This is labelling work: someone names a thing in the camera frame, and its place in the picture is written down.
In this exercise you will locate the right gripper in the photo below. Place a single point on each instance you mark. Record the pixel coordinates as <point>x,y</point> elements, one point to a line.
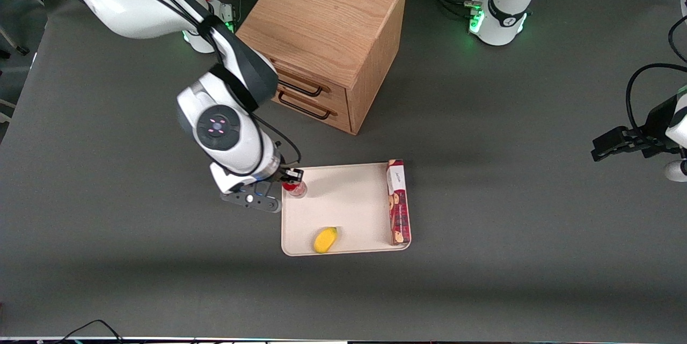
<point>282,176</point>

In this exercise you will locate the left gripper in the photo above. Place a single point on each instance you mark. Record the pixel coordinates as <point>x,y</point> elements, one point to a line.
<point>652,128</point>

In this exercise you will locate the red coke bottle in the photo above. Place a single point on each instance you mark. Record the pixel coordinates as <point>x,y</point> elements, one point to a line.
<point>297,189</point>

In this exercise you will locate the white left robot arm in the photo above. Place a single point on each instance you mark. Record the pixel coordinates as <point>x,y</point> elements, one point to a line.
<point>507,6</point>

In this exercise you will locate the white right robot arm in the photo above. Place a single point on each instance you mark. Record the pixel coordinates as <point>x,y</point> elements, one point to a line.
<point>139,0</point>

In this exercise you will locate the beige plastic tray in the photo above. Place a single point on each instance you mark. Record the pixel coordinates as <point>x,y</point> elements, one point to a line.
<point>349,210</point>

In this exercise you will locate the wooden drawer front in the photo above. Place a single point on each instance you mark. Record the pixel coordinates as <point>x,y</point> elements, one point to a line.
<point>322,116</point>
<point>322,89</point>

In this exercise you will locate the yellow mango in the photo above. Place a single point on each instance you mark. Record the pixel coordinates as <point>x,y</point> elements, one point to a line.
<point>325,240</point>

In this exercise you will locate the red cookie box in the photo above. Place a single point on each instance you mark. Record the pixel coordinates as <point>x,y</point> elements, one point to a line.
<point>398,204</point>

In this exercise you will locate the wooden drawer cabinet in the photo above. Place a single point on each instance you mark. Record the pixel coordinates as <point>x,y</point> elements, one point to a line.
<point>322,16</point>

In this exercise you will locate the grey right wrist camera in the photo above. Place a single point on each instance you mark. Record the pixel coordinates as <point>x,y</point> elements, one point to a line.
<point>252,200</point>

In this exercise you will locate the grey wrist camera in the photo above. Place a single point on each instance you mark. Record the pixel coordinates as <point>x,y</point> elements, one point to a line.
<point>676,171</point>
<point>252,200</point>

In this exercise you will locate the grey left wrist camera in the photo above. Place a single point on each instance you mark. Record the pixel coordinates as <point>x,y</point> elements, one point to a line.
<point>676,171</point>

